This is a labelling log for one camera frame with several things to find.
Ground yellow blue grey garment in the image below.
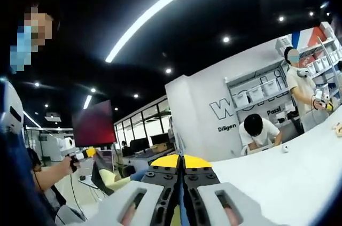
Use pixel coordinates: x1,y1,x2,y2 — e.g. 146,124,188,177
91,152,188,226

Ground cardboard box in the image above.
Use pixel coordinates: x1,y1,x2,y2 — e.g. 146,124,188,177
152,142,174,154

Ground person's left hand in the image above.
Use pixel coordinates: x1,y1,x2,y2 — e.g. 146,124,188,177
63,156,81,175

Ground black computer monitor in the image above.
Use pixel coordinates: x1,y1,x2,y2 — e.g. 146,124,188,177
130,138,150,152

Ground grey metal shelf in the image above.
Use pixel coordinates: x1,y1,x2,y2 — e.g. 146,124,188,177
299,22,342,104
224,57,294,120

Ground person's blue clothing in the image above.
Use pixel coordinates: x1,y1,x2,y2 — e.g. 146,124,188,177
0,76,58,226

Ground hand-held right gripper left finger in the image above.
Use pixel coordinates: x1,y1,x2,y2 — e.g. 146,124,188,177
100,153,184,226

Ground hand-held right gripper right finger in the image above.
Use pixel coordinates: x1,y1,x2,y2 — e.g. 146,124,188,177
183,153,265,226

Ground group of white storage bins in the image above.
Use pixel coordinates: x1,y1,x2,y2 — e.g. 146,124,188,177
232,36,342,109

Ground beige wooden pieces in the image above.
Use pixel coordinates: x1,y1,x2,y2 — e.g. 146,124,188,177
331,122,342,138

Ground white worn device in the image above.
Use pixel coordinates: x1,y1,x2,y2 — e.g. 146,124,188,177
0,79,24,135

